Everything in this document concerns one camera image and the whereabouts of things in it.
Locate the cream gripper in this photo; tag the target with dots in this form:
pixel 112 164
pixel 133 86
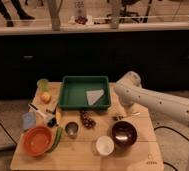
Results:
pixel 129 110

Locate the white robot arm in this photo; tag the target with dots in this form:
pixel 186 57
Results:
pixel 129 90

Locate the small metal cup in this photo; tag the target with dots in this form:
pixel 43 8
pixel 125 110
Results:
pixel 71 129

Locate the green translucent cup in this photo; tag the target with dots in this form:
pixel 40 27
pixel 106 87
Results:
pixel 42 85

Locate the dark brown bowl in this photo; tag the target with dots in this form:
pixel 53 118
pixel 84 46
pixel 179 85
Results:
pixel 123 134

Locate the grey folded cloth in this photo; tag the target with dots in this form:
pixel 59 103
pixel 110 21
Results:
pixel 94 95

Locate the white small bowl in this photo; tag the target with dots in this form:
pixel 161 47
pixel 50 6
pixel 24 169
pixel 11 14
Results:
pixel 104 145

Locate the bunch of dark grapes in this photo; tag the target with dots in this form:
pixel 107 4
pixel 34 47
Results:
pixel 86 121

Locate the green plastic tray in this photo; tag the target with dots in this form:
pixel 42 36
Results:
pixel 73 92

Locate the yellow banana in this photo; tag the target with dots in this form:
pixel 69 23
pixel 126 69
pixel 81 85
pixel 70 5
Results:
pixel 58 116

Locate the green cucumber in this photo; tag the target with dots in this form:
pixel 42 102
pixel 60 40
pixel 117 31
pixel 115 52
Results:
pixel 56 140

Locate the orange plastic bowl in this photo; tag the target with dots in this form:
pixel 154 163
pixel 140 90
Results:
pixel 37 140

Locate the blue sponge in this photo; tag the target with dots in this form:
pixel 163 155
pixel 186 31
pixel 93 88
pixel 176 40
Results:
pixel 29 120

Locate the white handled brush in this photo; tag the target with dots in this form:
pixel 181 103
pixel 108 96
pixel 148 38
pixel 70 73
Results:
pixel 48 119

